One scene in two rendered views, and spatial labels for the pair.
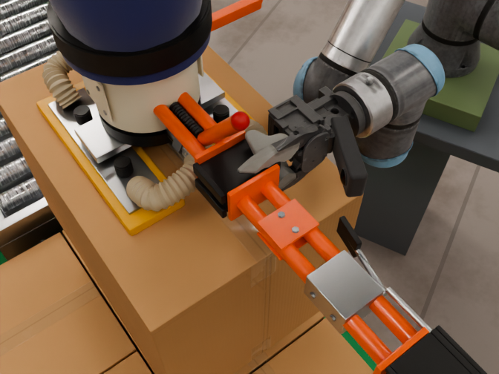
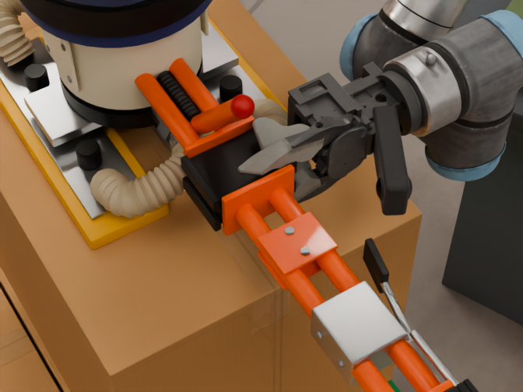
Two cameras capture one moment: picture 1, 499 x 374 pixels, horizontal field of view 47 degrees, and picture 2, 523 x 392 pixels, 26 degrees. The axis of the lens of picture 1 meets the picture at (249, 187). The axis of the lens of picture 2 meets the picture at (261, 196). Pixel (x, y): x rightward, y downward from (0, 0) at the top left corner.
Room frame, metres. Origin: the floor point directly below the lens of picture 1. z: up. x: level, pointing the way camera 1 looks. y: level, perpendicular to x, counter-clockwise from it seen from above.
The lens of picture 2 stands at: (-0.24, -0.07, 2.12)
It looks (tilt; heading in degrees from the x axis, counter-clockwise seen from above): 53 degrees down; 5
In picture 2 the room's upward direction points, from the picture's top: straight up
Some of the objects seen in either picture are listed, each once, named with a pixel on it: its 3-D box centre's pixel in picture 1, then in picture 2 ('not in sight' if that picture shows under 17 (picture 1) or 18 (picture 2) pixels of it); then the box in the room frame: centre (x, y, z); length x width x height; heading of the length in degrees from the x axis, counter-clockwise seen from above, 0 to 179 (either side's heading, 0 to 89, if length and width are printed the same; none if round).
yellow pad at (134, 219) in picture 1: (104, 145); (63, 121); (0.62, 0.24, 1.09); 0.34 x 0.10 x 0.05; 37
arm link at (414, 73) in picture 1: (399, 84); (479, 64); (0.66, -0.23, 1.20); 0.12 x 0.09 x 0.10; 127
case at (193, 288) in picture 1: (174, 201); (158, 210); (0.66, 0.15, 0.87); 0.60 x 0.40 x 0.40; 36
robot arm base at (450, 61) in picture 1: (447, 38); not in sight; (1.19, -0.52, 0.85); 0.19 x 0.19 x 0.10
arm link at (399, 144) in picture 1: (382, 127); (462, 122); (0.67, -0.23, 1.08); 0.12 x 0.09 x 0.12; 46
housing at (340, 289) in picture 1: (342, 291); (357, 333); (0.30, -0.11, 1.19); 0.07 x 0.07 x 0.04; 37
